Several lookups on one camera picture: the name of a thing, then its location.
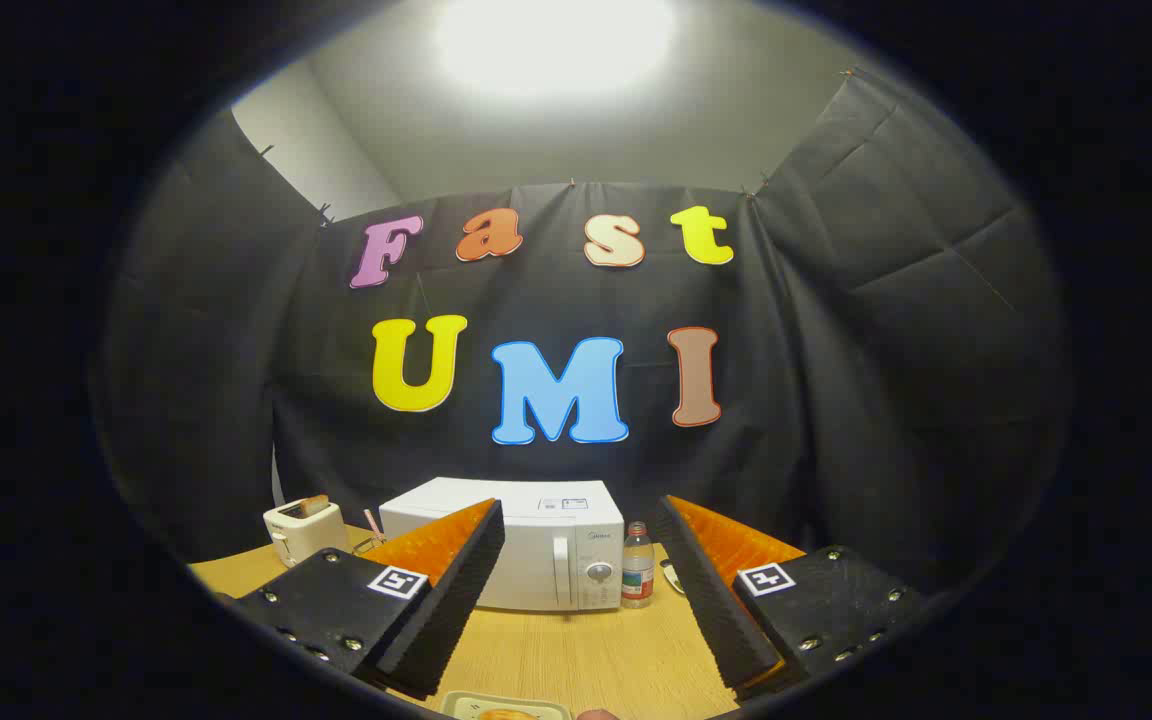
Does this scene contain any patterned cream plate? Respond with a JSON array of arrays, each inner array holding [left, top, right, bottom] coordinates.
[[441, 692, 573, 720]]

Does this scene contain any clear plastic water bottle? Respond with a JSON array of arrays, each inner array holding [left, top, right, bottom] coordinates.
[[621, 521, 655, 610]]

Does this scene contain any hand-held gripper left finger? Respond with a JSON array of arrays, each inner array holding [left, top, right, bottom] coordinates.
[[231, 497, 507, 701]]

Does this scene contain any white toaster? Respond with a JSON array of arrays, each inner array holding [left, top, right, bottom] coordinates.
[[263, 497, 352, 569]]

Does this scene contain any white microwave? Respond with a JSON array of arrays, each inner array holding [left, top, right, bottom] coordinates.
[[379, 477, 626, 613]]

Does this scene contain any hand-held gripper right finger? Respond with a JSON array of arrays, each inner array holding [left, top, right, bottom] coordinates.
[[650, 495, 927, 701]]

